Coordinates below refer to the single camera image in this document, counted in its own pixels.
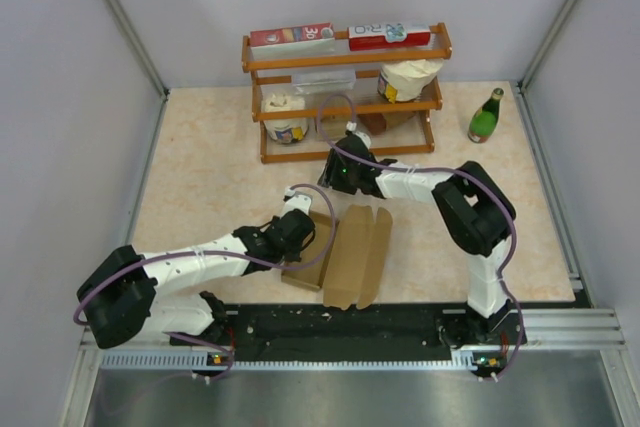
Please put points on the red foil wrap box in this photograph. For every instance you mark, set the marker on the red foil wrap box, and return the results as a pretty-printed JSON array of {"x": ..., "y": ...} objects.
[{"x": 293, "y": 42}]

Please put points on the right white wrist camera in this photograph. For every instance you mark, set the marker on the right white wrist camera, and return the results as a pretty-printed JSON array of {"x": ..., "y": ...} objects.
[{"x": 352, "y": 129}]

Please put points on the aluminium frame rail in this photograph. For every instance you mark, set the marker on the aluminium frame rail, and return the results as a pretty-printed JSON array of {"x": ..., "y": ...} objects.
[{"x": 131, "y": 37}]

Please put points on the grey cable duct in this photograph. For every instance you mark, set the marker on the grey cable duct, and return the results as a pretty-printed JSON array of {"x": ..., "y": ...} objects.
[{"x": 201, "y": 360}]

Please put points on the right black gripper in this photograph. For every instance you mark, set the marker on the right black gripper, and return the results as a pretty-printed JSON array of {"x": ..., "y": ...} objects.
[{"x": 330, "y": 176}]

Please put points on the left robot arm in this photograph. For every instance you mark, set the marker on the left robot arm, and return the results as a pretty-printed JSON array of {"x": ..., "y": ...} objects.
[{"x": 133, "y": 294}]

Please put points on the green glass bottle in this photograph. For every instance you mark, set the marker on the green glass bottle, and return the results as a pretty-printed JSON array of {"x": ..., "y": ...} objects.
[{"x": 486, "y": 118}]

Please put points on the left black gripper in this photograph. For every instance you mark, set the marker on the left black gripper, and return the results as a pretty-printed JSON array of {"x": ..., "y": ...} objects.
[{"x": 294, "y": 255}]

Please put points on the large white flour bag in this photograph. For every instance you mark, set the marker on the large white flour bag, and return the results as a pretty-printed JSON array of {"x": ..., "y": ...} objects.
[{"x": 404, "y": 81}]

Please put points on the clear plastic container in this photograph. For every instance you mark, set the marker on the clear plastic container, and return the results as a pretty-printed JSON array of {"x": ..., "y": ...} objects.
[{"x": 320, "y": 82}]

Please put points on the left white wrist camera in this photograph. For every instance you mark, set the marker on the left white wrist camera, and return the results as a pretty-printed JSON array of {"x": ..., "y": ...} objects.
[{"x": 294, "y": 200}]

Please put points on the wooden three-tier shelf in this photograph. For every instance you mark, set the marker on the wooden three-tier shelf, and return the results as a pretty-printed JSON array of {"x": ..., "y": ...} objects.
[{"x": 363, "y": 98}]

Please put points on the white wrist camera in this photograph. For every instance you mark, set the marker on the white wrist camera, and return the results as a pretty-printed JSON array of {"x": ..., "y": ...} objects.
[
  {"x": 352, "y": 129},
  {"x": 294, "y": 200}
]

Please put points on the tan block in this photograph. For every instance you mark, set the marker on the tan block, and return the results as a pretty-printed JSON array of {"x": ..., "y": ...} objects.
[{"x": 335, "y": 128}]

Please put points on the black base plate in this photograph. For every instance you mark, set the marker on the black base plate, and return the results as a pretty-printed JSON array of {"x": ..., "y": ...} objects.
[{"x": 381, "y": 332}]

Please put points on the red white wrap box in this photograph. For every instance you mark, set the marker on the red white wrap box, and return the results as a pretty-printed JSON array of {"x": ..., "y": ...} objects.
[{"x": 388, "y": 35}]

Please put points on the brown cardboard box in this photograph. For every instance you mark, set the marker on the brown cardboard box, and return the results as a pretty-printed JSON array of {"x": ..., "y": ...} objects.
[{"x": 351, "y": 266}]

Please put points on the brown bread loaf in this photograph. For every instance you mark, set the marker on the brown bread loaf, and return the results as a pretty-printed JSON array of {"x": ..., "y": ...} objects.
[{"x": 379, "y": 123}]

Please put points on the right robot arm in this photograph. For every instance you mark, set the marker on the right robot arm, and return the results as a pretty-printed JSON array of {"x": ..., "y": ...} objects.
[{"x": 478, "y": 217}]

